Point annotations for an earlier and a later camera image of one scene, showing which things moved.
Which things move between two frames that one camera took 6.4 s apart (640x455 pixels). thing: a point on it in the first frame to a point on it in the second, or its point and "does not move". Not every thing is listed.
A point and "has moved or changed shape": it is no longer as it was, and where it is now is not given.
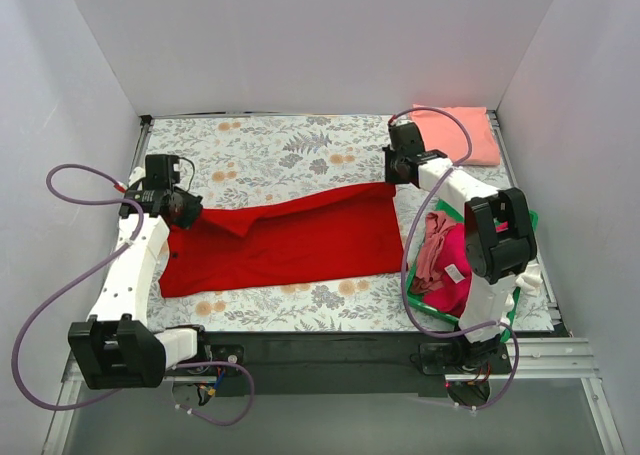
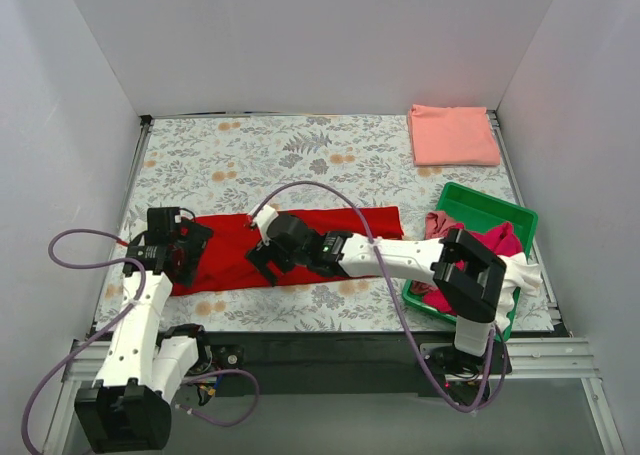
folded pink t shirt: x=443 y=135 does not move
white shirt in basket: x=529 y=282 does not move
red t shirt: x=347 y=232 has moved or changed shape
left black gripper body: x=186 y=208 to x=190 y=250
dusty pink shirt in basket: x=427 y=277 does not move
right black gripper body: x=393 y=166 to x=270 y=254
